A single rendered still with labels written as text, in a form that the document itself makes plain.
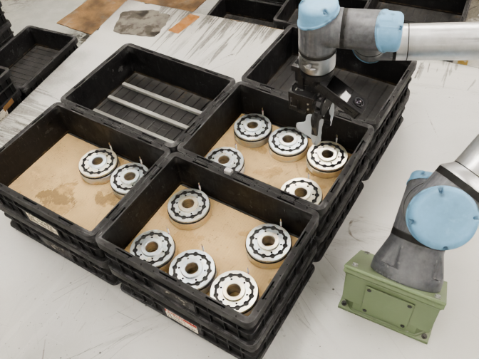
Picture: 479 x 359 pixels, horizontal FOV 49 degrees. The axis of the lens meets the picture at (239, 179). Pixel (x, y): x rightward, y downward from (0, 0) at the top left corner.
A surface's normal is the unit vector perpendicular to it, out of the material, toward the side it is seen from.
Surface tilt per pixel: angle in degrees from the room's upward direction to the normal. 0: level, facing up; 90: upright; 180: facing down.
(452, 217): 51
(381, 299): 90
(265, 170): 0
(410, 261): 27
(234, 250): 0
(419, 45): 67
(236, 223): 0
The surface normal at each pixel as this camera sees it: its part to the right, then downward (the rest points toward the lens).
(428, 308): -0.47, 0.70
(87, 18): -0.07, -0.65
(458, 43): -0.23, 0.41
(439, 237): -0.30, 0.16
